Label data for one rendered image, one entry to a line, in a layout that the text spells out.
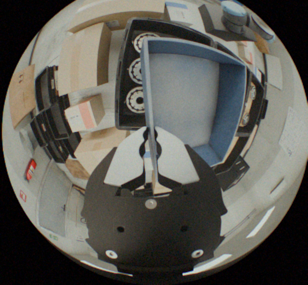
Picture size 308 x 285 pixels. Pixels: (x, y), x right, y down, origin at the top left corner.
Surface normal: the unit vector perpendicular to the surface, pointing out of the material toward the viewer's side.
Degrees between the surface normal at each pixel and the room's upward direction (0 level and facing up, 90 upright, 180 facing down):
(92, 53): 0
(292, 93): 90
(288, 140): 90
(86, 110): 0
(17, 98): 80
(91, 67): 0
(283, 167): 90
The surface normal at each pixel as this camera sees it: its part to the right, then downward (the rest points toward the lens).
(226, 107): -0.98, 0.14
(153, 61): 0.18, 0.52
